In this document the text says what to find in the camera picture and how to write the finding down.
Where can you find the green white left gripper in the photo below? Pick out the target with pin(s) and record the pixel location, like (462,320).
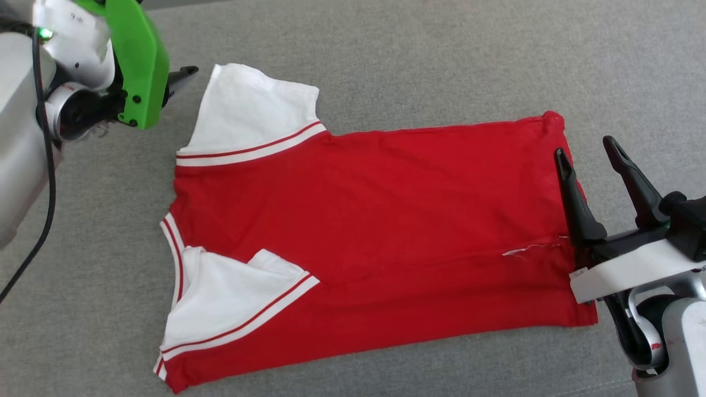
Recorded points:
(143,66)

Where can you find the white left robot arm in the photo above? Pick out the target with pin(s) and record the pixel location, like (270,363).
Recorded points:
(16,138)

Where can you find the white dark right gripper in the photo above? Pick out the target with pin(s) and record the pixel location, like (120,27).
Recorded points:
(629,270)

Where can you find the grey fabric sofa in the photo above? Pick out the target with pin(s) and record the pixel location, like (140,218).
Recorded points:
(441,55)

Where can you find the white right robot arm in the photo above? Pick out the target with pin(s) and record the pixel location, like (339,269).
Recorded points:
(684,342)

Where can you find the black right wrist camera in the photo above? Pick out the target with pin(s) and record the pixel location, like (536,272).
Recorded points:
(692,226)

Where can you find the red and white shirt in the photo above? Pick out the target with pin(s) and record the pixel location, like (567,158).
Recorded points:
(386,220)

